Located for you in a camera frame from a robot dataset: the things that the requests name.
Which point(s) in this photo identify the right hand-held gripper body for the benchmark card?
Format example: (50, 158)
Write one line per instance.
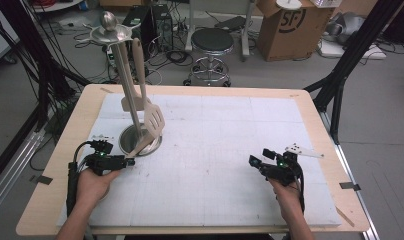
(283, 173)

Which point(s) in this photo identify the cardboard box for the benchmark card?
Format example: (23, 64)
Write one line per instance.
(290, 43)

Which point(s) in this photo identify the white power strip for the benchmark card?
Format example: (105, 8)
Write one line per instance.
(110, 58)

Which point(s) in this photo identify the grey bag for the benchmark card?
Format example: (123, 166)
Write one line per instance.
(346, 25)

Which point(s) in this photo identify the beige slotted spatula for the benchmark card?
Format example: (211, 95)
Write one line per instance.
(153, 120)

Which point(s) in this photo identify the black flat laptop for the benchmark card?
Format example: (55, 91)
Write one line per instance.
(230, 23)

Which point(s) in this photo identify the person's right hand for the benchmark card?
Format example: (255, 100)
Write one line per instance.
(286, 196)

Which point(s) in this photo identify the black frame post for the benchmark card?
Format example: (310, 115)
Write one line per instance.
(23, 33)
(356, 43)

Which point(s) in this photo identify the thin wooden strip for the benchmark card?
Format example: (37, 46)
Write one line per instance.
(345, 216)

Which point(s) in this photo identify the aluminium rail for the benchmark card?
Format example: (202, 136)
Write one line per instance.
(10, 173)
(362, 203)

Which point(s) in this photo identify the white desk leg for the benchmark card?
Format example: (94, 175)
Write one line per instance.
(246, 33)
(190, 26)

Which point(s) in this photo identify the person's left hand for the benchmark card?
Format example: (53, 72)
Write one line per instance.
(93, 187)

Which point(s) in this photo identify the black computer tower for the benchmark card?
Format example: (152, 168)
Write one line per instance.
(161, 26)
(143, 21)

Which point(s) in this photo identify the black tape piece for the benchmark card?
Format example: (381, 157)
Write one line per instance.
(349, 186)
(43, 180)

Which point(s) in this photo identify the black round stool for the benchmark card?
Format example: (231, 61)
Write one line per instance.
(212, 40)

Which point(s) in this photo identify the metal utensil rack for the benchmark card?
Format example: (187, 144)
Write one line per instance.
(123, 80)

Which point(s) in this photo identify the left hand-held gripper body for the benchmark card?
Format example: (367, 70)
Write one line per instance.
(105, 161)

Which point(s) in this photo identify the white flat board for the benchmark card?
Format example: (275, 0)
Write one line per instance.
(340, 50)

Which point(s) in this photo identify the beige solid spatula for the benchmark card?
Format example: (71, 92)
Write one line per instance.
(128, 104)

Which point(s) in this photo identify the white foam mat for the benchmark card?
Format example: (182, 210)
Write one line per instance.
(223, 200)

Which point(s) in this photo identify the white round dish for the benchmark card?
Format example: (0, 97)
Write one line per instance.
(289, 4)

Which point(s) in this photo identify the white round table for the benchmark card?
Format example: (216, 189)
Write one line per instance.
(56, 6)

